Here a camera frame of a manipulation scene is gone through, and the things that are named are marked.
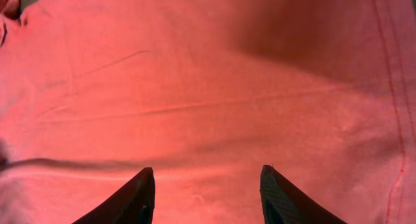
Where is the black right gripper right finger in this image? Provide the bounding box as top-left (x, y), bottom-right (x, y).
top-left (259, 165), bottom-right (346, 224)

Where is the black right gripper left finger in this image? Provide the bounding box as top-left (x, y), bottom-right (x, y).
top-left (73, 167), bottom-right (155, 224)

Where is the orange t-shirt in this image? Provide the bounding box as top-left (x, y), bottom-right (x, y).
top-left (1, 0), bottom-right (415, 223)

